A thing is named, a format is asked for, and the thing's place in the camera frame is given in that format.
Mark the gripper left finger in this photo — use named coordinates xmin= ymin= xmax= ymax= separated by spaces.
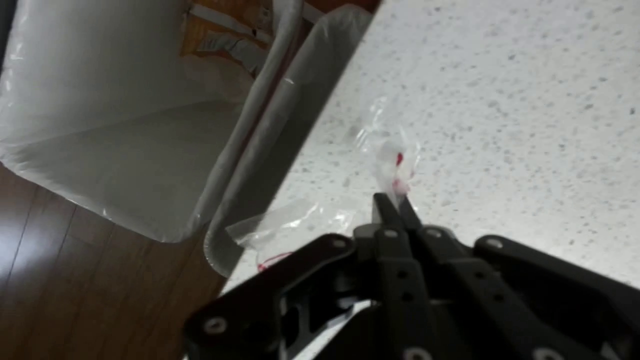
xmin=183 ymin=192 xmax=437 ymax=360

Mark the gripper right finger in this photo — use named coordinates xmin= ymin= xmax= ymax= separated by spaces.
xmin=399 ymin=197 xmax=640 ymax=360

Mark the clear plastic wrapper red print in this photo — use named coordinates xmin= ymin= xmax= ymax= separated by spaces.
xmin=225 ymin=95 xmax=422 ymax=273

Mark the narrow bin with white liner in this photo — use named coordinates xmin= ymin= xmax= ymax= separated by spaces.
xmin=204 ymin=4 xmax=377 ymax=279

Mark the large bin with white liner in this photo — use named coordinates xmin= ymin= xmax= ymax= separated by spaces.
xmin=0 ymin=0 xmax=307 ymax=244

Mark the heap of orange paper trash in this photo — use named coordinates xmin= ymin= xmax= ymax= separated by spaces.
xmin=179 ymin=0 xmax=275 ymax=77

